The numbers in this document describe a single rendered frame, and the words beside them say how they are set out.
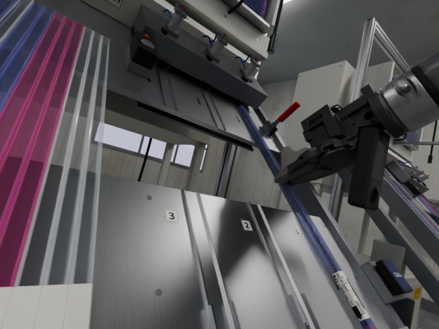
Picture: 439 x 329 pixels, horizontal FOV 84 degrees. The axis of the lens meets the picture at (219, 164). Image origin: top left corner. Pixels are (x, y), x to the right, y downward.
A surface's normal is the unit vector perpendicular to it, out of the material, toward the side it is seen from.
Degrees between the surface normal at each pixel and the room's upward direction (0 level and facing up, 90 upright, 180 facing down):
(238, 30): 90
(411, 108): 124
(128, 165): 90
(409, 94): 90
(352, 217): 90
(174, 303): 43
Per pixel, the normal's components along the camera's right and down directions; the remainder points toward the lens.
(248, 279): 0.56, -0.66
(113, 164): 0.69, 0.11
